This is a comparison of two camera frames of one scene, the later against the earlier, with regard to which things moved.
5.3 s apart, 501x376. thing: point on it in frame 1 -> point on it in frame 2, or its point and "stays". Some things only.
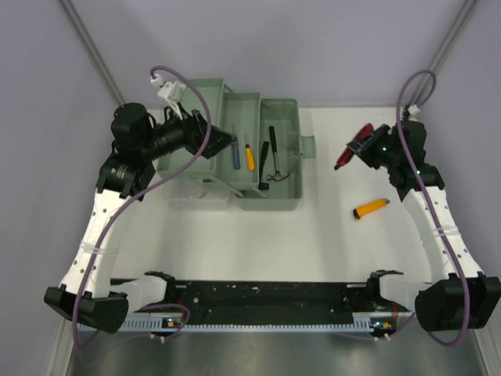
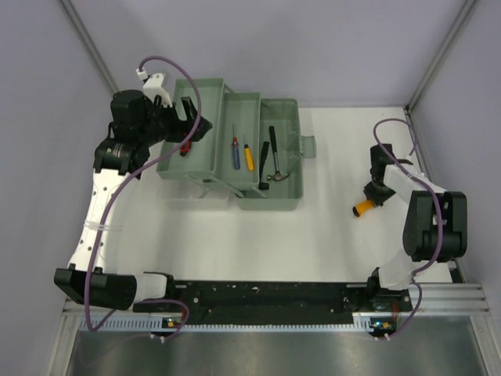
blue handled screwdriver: (236, 157) stays
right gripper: (362, 148) -> (371, 194)
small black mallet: (263, 186) stays
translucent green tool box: (261, 171) stays
